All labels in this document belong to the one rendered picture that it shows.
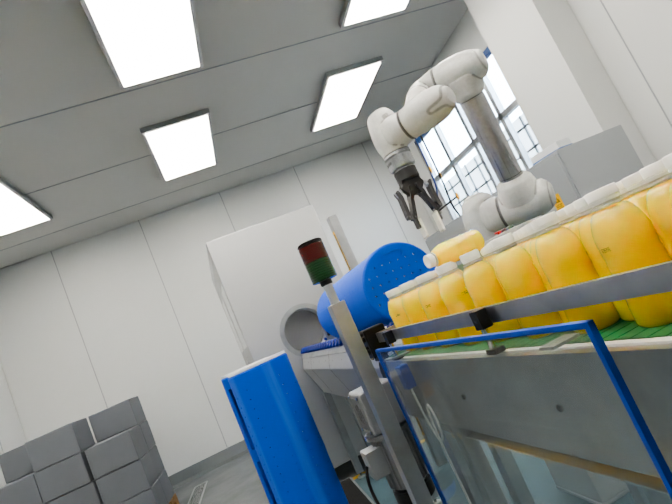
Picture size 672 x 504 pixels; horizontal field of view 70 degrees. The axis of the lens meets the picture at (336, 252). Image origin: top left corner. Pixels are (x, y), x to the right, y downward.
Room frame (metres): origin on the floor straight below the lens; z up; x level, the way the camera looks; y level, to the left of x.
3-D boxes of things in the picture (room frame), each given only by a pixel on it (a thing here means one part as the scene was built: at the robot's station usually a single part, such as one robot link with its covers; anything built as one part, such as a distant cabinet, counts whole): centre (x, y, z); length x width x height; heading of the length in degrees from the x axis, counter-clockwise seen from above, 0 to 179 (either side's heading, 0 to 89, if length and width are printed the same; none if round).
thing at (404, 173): (1.53, -0.31, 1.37); 0.08 x 0.07 x 0.09; 107
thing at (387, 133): (1.52, -0.32, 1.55); 0.13 x 0.11 x 0.16; 54
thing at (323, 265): (1.14, 0.05, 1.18); 0.06 x 0.06 x 0.05
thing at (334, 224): (3.14, -0.07, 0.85); 0.06 x 0.06 x 1.70; 17
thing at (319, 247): (1.14, 0.05, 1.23); 0.06 x 0.06 x 0.04
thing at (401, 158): (1.53, -0.31, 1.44); 0.09 x 0.09 x 0.06
